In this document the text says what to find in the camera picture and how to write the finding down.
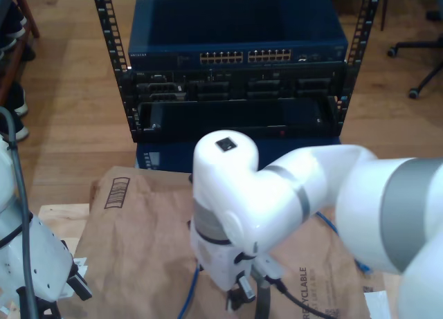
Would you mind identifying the blue network cable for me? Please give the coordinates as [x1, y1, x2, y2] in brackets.
[177, 210, 374, 319]

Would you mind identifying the brown packing paper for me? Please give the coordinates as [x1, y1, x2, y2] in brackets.
[74, 165, 385, 319]

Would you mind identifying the dark blue box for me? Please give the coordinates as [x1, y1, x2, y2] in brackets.
[135, 138, 291, 172]

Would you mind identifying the dark shoe white sole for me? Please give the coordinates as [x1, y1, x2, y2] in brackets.
[0, 31, 37, 62]
[0, 113, 30, 143]
[0, 0, 28, 36]
[5, 82, 29, 118]

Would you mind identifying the white paper sheet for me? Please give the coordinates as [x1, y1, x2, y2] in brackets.
[363, 286, 391, 319]

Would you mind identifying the black open rack tray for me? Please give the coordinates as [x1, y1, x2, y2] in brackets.
[131, 98, 343, 143]

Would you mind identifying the black rack server unit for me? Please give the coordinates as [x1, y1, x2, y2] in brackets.
[119, 61, 357, 104]

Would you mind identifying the brown wooden shoe rack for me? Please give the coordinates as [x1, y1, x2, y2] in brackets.
[0, 0, 41, 107]

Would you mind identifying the black office chair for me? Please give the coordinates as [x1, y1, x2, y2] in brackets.
[386, 9, 443, 99]

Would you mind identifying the dark furniture leg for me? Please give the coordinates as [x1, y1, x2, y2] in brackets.
[379, 0, 388, 32]

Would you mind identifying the thin black cable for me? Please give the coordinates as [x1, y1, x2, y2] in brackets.
[0, 211, 34, 249]

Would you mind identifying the thick grey cable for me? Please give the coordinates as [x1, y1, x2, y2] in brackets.
[0, 106, 39, 319]

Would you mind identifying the long black camera cable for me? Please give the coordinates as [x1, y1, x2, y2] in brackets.
[263, 276, 334, 319]

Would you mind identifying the blue network switch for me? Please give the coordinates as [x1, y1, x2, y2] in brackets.
[127, 0, 349, 71]

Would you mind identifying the black metal rack frame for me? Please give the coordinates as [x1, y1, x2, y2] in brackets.
[91, 0, 380, 143]

